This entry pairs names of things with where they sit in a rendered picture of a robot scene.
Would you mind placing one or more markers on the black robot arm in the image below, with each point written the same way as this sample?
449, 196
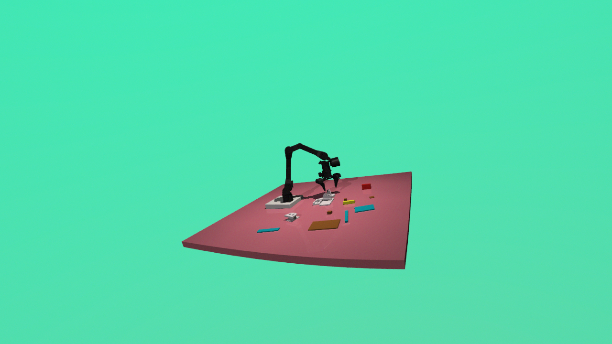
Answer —
334, 162

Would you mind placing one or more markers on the brown flat square plate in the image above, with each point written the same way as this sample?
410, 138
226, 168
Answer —
324, 225

